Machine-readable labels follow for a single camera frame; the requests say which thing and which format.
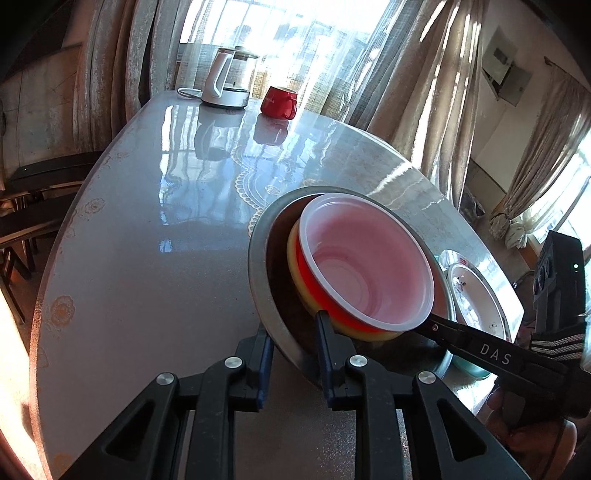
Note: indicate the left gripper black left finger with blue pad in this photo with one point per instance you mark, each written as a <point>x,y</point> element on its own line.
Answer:
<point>183,426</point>

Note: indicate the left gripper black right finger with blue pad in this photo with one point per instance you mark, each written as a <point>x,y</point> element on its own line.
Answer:
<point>406,424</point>

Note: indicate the white electric kettle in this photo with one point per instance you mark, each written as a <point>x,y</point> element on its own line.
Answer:
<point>229,81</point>

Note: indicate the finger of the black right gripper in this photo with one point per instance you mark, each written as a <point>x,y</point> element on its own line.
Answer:
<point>459,339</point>

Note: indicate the white floral deep plate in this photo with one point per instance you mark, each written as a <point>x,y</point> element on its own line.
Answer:
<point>476,303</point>

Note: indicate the beige curtain left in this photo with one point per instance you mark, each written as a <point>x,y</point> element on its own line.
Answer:
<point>128,55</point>

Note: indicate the dark bench left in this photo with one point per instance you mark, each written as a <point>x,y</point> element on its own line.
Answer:
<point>40,195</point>

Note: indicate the yellow plastic bowl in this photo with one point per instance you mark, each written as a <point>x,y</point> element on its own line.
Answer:
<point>316,299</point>

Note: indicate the beige curtain centre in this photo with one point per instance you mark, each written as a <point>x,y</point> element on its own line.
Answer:
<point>422,95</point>

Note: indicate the wall electrical box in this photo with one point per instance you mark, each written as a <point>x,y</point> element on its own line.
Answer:
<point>507,80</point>

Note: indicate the teal plate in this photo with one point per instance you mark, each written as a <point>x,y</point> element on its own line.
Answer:
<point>470,369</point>

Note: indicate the red plastic bowl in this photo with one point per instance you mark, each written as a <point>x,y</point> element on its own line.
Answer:
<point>367,262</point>

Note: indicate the red mug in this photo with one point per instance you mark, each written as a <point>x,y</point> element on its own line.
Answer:
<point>279,103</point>

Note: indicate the beige curtain right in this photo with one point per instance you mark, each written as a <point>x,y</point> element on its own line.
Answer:
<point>562,124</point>

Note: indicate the beige curtain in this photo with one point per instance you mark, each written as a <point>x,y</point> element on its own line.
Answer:
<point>562,124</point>
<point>128,55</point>
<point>422,95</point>

